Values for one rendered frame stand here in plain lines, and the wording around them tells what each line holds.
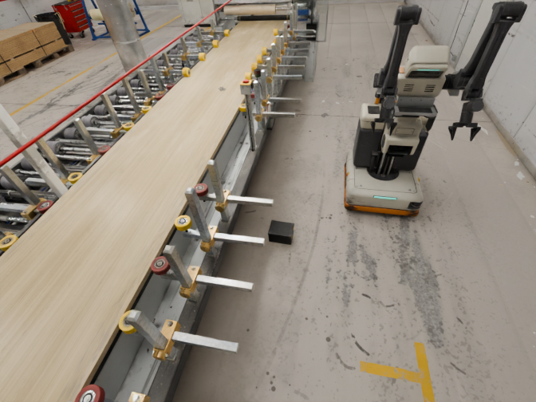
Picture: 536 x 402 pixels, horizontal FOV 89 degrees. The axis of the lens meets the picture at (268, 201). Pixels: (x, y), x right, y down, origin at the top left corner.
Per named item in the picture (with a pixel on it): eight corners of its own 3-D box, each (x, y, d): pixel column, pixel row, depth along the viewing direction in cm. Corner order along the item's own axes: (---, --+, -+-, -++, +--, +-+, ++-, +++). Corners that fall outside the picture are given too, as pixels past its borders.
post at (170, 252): (202, 301, 137) (174, 244, 103) (200, 308, 134) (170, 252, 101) (196, 300, 137) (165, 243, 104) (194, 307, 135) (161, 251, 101)
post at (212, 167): (230, 222, 169) (215, 159, 135) (229, 226, 167) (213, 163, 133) (225, 221, 170) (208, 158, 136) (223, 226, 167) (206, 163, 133)
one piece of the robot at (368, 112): (349, 160, 283) (365, 78, 224) (406, 164, 273) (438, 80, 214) (350, 182, 260) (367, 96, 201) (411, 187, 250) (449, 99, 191)
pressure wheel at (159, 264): (158, 285, 126) (148, 272, 118) (159, 270, 132) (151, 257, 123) (175, 281, 127) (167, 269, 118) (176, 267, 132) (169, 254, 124)
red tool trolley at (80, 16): (96, 31, 822) (82, -2, 765) (83, 38, 769) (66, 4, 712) (81, 32, 827) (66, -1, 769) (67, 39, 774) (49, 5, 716)
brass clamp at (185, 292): (203, 272, 130) (201, 266, 127) (192, 299, 121) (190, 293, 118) (191, 270, 131) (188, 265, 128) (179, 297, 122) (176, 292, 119)
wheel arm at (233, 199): (273, 203, 156) (273, 199, 153) (272, 208, 154) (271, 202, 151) (201, 197, 164) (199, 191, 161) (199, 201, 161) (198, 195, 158)
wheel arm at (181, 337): (239, 345, 107) (238, 342, 104) (237, 355, 104) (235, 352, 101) (139, 326, 114) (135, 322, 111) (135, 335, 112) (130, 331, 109)
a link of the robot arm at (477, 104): (480, 90, 151) (463, 90, 152) (492, 87, 140) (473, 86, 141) (474, 113, 154) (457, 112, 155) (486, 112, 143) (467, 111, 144)
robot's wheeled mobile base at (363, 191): (344, 166, 299) (347, 147, 281) (406, 171, 287) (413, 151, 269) (343, 211, 253) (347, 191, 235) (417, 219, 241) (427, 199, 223)
